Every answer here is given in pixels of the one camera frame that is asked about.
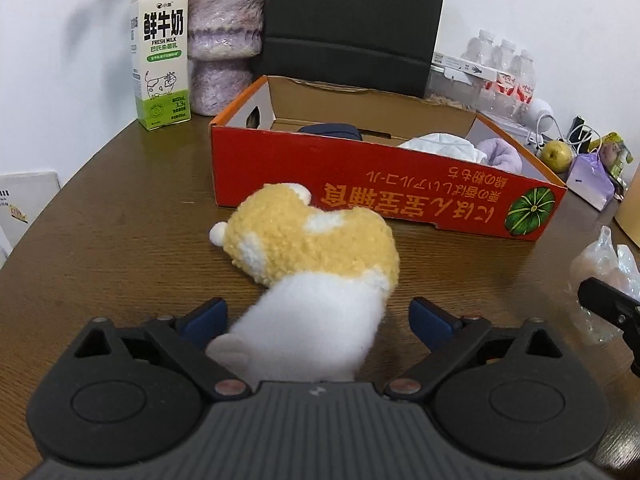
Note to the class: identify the black charger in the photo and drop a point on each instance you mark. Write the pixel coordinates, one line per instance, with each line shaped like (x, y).
(577, 127)

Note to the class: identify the yellow green snack packet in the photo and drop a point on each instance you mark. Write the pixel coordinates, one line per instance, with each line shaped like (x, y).
(617, 152)

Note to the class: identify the clear water bottle red label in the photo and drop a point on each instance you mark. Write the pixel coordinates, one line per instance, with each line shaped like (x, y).
(523, 75)
(477, 47)
(504, 60)

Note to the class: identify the clear lidded storage container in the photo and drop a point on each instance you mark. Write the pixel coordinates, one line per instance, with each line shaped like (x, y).
(460, 75)

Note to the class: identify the white cloth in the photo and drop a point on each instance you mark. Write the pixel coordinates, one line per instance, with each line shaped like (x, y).
(445, 147)

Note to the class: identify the white green milk carton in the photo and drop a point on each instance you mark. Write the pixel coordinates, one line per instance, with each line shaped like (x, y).
(160, 55)

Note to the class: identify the purple fluffy headband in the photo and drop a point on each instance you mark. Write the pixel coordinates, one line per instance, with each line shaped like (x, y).
(502, 157)

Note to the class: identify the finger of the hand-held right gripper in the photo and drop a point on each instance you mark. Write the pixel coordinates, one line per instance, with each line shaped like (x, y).
(612, 302)

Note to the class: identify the yellow white plush toy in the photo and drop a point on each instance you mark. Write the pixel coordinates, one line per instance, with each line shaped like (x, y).
(310, 255)

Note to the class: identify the black paper bag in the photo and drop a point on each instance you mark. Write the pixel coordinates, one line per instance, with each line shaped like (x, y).
(350, 25)

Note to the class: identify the yellow green fruit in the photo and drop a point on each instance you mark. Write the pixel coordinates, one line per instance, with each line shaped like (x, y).
(557, 156)

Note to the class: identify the white round desk gadget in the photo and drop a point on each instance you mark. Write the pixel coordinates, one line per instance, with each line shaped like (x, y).
(537, 112)

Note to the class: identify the navy zip case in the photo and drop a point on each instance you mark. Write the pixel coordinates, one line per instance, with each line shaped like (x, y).
(332, 131)

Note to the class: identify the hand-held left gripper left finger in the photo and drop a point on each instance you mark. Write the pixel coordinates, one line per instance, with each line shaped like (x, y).
(205, 320)

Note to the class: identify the white flat box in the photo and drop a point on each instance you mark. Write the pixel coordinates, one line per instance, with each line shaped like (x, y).
(25, 205)

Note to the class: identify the purple plastic-wrapped pack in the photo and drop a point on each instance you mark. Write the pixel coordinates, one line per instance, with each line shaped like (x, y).
(592, 182)

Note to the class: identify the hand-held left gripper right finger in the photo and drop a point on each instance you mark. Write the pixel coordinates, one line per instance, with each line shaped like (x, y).
(430, 317)

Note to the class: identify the red cardboard box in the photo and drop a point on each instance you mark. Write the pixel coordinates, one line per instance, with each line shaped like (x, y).
(400, 195)

